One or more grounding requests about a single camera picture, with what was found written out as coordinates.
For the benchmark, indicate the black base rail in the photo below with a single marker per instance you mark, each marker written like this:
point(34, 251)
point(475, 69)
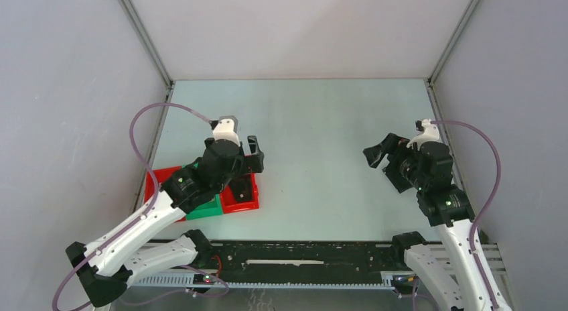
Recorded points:
point(303, 262)

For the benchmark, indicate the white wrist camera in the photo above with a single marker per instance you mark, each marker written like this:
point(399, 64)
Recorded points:
point(226, 128)
point(426, 132)

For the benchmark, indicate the grey cable duct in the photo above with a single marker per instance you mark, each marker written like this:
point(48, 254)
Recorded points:
point(194, 280)

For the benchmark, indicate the green bin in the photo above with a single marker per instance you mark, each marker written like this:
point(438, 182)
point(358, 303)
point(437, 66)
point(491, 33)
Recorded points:
point(211, 208)

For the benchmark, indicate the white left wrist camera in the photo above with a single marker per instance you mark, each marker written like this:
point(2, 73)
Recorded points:
point(226, 128)

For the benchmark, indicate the red bin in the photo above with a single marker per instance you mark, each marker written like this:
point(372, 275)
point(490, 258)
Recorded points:
point(241, 194)
point(161, 175)

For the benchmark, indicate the left red bin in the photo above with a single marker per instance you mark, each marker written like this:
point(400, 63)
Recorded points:
point(161, 175)

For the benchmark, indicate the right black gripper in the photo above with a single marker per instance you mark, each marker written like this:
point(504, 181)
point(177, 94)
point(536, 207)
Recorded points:
point(374, 154)

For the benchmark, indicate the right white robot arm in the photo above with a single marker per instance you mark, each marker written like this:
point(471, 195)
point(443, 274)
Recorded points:
point(450, 214)

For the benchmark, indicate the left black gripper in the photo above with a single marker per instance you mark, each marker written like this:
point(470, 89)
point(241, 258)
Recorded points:
point(252, 163)

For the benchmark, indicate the right red bin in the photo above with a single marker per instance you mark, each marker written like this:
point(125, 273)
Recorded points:
point(241, 194)

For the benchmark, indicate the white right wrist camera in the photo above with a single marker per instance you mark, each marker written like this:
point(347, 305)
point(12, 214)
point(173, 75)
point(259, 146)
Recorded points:
point(426, 132)

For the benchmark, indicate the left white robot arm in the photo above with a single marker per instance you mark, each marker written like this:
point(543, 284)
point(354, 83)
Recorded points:
point(108, 266)

